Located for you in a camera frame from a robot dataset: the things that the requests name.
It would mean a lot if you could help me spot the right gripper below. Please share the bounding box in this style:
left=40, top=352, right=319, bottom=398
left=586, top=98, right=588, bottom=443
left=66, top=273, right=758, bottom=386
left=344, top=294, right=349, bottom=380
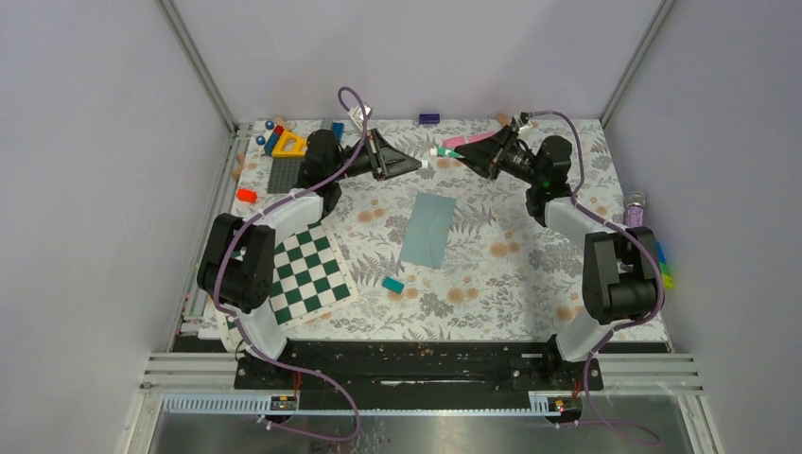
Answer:
left=455, top=126, right=544, bottom=188

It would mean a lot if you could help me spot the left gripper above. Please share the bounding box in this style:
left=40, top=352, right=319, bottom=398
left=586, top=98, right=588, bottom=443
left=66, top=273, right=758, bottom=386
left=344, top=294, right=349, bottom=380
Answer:
left=329, top=129, right=421, bottom=183

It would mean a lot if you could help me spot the green white glue stick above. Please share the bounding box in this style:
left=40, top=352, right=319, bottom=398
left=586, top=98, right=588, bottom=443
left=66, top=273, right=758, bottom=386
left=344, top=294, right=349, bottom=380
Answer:
left=431, top=148, right=462, bottom=159

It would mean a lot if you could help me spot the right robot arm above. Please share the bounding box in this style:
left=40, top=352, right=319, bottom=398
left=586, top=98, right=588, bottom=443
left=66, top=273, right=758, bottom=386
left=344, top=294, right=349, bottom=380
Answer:
left=454, top=126, right=665, bottom=390

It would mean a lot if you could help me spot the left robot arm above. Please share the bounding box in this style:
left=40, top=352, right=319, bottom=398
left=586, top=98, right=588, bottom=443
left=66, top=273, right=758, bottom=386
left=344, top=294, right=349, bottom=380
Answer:
left=196, top=129, right=423, bottom=389

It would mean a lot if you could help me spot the pink cylinder marker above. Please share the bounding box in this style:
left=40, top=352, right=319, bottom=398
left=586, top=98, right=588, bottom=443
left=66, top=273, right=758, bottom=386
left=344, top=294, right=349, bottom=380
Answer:
left=443, top=131, right=496, bottom=148

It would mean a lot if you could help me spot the purple small brick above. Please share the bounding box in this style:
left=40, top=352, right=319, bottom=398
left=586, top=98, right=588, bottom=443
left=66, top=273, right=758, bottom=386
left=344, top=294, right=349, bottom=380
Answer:
left=418, top=113, right=441, bottom=125

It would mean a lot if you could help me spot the blue lego brick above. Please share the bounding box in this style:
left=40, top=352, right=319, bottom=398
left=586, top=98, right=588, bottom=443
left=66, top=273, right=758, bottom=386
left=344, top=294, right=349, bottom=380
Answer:
left=331, top=122, right=345, bottom=142

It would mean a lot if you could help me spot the floral table mat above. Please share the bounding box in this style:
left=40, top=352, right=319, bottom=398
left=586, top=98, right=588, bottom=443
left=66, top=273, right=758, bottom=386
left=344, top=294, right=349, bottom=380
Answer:
left=235, top=118, right=669, bottom=342

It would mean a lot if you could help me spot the yellow triangle toy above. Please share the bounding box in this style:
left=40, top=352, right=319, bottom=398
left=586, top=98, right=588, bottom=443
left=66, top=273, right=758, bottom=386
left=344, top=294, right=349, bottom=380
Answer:
left=270, top=131, right=307, bottom=158

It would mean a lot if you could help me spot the grey lego baseplate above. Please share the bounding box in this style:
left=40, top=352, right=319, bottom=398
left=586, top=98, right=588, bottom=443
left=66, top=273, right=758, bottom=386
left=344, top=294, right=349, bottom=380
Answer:
left=262, top=117, right=305, bottom=194

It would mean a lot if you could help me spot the small teal block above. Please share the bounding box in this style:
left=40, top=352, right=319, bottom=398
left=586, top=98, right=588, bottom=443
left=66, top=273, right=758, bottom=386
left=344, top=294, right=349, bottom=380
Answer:
left=382, top=277, right=405, bottom=294

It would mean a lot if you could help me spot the green white checkerboard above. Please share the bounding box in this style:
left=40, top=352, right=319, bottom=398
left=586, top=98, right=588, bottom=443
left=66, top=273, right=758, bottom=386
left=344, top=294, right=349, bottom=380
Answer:
left=216, top=222, right=360, bottom=352

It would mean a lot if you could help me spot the small red block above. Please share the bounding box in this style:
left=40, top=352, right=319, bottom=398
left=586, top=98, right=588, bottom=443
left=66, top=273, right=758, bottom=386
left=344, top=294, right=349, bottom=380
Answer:
left=235, top=188, right=258, bottom=203

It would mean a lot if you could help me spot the purple glitter tube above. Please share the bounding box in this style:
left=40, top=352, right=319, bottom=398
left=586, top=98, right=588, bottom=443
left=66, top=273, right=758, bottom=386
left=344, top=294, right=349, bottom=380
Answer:
left=624, top=191, right=646, bottom=227

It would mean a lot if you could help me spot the colourful stacked brick toy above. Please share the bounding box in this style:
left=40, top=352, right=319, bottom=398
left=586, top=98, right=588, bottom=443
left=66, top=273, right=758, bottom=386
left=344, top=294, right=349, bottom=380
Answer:
left=656, top=242, right=674, bottom=290

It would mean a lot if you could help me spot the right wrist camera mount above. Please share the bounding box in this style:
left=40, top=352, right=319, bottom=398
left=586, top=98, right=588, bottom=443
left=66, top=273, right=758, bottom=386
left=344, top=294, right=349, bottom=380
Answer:
left=510, top=112, right=532, bottom=134

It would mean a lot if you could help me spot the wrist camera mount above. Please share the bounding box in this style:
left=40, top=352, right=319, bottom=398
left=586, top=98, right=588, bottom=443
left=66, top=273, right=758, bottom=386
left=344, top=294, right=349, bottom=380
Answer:
left=348, top=105, right=373, bottom=132
left=510, top=112, right=532, bottom=134

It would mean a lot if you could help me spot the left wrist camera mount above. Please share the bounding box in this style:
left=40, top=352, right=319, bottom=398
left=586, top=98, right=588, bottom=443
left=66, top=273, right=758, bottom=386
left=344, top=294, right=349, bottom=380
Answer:
left=348, top=105, right=373, bottom=132

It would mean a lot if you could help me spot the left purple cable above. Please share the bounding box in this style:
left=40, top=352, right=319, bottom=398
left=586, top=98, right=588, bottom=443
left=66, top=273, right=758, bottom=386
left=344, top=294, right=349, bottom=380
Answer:
left=213, top=86, right=371, bottom=443

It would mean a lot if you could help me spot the purple cable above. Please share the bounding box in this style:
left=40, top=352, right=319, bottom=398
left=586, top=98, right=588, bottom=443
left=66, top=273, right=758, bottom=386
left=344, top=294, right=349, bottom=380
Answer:
left=523, top=110, right=666, bottom=447
left=213, top=86, right=371, bottom=443

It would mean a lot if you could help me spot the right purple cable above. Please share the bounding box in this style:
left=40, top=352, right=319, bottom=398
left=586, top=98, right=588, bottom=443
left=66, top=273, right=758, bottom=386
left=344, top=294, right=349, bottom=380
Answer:
left=523, top=110, right=666, bottom=447

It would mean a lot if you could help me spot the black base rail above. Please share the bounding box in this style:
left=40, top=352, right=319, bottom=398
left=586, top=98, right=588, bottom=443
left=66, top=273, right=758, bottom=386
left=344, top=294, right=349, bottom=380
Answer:
left=234, top=340, right=604, bottom=410

